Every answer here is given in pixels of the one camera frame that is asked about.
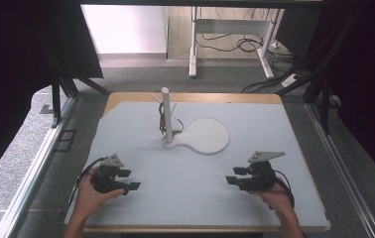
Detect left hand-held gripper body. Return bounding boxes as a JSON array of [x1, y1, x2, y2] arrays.
[[90, 153, 127, 194]]

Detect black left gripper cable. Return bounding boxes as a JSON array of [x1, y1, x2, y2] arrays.
[[67, 157, 109, 207]]

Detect green rope keychain brown leather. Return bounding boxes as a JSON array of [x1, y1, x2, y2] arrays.
[[158, 101, 168, 134]]

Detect white table mat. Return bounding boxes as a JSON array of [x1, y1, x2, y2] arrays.
[[64, 100, 329, 229]]

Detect aluminium frame rail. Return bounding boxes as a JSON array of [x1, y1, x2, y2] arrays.
[[304, 102, 375, 238], [0, 97, 78, 238]]

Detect person's left hand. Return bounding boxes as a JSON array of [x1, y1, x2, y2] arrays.
[[75, 167, 126, 220]]

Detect black floor cables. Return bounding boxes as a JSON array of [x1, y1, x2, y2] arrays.
[[196, 31, 298, 94]]

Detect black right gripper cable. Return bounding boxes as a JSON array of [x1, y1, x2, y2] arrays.
[[273, 170, 297, 210]]

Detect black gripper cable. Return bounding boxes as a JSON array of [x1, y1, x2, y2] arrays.
[[67, 157, 109, 207], [273, 170, 297, 210]]

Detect white key stand round base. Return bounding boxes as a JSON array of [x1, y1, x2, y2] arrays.
[[152, 86, 230, 157]]

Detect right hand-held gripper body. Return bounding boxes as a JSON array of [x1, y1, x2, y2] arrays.
[[238, 151, 286, 192]]

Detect black curtain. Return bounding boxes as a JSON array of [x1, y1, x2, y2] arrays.
[[0, 0, 104, 192], [274, 0, 375, 192]]

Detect white metal desk frame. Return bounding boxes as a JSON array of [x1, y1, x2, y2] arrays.
[[188, 6, 283, 79]]

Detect white power strip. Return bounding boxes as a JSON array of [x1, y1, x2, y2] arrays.
[[281, 73, 301, 88]]

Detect black metal stand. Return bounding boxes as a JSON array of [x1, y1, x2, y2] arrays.
[[303, 74, 332, 135], [50, 73, 111, 129]]

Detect person's right hand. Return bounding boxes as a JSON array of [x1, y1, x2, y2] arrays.
[[248, 178, 296, 216]]

